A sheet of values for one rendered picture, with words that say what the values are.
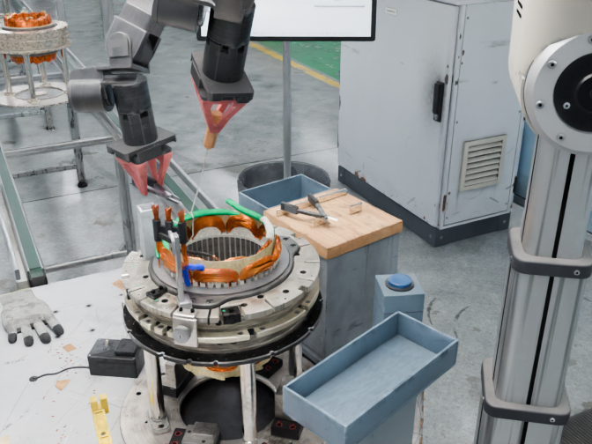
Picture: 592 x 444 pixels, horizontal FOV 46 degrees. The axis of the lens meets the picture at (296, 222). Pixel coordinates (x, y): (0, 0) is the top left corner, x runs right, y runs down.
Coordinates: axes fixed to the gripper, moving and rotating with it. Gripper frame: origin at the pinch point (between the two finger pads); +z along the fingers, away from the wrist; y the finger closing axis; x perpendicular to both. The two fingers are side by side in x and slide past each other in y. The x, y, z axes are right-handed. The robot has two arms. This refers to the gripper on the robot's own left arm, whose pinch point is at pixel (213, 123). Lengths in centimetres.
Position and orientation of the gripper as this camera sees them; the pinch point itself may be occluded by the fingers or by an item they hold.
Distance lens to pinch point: 103.8
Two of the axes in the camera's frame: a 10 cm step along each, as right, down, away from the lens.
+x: 9.2, -0.9, 3.8
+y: 3.3, 7.1, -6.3
